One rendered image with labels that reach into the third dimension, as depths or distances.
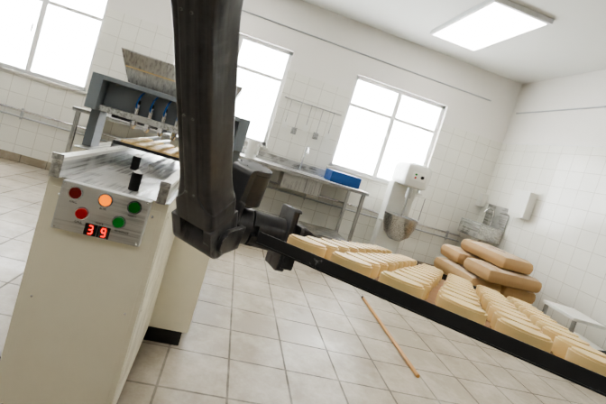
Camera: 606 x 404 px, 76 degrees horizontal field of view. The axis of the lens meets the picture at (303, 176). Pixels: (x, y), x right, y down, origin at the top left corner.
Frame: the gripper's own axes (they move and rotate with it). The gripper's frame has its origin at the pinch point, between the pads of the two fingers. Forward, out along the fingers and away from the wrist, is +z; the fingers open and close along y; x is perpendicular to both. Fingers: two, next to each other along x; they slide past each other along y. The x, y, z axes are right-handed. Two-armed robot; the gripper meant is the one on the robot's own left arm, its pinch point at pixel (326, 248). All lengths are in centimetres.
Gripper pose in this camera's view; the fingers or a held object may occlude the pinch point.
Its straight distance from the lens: 68.6
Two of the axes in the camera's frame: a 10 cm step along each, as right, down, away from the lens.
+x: 3.5, 0.8, -9.3
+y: -3.1, 9.5, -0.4
